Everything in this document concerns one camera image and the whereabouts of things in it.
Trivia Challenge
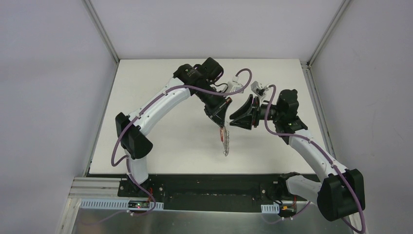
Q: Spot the metal keyring with red handle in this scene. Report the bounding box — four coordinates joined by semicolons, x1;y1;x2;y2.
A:
220;126;229;156

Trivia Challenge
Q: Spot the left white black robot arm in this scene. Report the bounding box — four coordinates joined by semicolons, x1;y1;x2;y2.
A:
115;58;232;197

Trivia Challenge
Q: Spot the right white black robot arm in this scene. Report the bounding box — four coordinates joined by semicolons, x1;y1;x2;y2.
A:
229;89;365;223

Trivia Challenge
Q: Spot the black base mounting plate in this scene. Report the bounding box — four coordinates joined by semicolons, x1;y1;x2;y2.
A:
117;174;319;214

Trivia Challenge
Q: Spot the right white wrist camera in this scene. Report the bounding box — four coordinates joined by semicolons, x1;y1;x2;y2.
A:
250;81;267;98

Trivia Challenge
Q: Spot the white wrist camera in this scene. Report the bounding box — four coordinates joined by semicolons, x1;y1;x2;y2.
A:
250;81;267;98
225;76;244;95

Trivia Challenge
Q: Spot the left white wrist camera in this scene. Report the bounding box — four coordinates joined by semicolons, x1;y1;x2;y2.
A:
225;76;244;95

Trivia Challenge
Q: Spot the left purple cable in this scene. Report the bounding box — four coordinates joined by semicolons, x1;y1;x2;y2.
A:
111;68;253;217

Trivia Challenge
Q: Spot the purple cable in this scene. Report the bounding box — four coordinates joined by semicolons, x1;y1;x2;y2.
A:
263;84;367;234
111;68;253;217

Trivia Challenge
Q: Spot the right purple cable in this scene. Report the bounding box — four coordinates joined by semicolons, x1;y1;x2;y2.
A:
263;84;367;234

